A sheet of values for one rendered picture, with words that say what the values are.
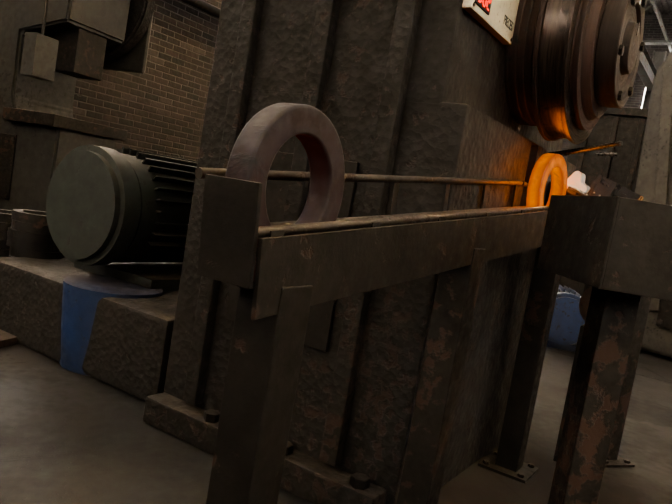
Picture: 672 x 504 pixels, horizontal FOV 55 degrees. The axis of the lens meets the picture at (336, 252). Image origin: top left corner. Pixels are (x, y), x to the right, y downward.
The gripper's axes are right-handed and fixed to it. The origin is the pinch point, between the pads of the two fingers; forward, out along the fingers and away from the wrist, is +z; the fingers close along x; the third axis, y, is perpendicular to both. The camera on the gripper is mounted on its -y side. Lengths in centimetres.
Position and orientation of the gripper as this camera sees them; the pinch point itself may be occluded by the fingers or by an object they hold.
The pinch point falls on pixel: (558, 184)
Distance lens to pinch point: 183.4
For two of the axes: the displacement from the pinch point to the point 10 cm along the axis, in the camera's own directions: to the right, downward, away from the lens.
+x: -5.7, -0.2, -8.2
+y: 4.5, -8.5, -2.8
